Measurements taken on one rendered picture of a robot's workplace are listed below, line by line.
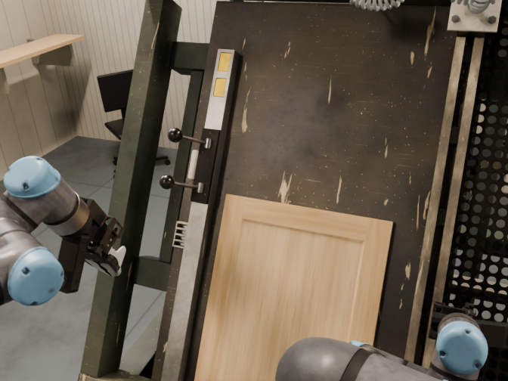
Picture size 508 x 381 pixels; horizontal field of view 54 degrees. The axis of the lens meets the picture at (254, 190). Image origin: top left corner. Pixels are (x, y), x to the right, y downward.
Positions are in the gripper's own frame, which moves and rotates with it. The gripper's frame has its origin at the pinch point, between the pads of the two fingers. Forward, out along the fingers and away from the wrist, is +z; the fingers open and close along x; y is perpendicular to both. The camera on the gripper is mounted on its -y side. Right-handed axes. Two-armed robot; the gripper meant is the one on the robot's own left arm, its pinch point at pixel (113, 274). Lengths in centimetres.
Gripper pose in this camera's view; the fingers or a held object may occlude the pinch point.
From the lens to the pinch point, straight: 112.8
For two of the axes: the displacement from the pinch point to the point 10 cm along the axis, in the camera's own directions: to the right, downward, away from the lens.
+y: 3.2, -8.2, 4.8
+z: 2.1, 5.5, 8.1
